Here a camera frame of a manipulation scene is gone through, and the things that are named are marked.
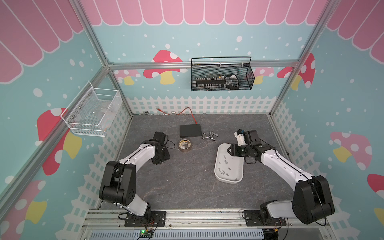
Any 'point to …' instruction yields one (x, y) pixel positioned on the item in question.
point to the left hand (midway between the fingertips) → (165, 160)
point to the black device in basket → (232, 82)
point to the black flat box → (190, 130)
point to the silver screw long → (224, 156)
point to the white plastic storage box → (228, 169)
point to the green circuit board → (145, 233)
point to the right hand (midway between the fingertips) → (230, 149)
